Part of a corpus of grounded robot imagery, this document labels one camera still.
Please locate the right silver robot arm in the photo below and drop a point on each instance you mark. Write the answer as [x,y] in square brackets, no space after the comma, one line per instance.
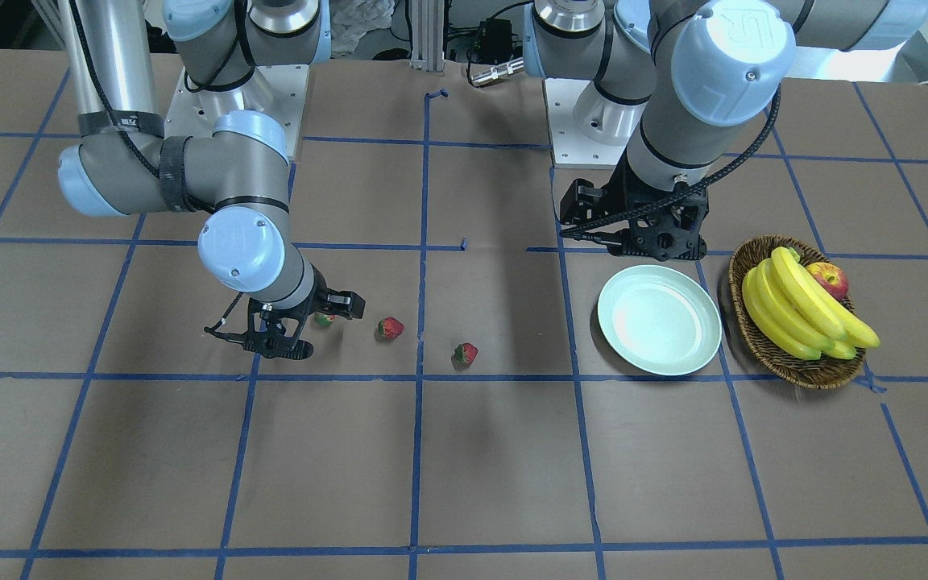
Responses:
[129,162]

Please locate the red yellow apple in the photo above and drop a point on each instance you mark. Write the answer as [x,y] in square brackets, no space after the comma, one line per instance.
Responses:
[831,278]

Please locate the pale green plate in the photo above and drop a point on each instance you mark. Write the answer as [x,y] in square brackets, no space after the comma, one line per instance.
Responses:
[659,320]

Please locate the yellow banana bunch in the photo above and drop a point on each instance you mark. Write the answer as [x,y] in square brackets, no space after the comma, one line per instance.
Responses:
[797,315]

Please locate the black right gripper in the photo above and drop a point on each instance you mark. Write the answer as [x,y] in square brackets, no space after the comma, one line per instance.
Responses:
[320,296]

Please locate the red strawberry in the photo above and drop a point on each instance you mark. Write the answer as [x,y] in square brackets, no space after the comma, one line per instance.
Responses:
[388,329]
[465,354]
[324,320]

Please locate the woven wicker basket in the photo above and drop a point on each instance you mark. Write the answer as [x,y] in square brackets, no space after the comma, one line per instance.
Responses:
[826,373]

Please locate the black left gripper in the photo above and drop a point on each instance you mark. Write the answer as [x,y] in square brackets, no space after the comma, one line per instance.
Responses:
[623,196]

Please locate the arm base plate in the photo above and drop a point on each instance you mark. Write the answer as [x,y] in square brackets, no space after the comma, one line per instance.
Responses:
[588,130]
[277,90]

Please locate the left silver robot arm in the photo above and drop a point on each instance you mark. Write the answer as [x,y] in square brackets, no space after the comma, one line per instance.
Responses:
[706,77]

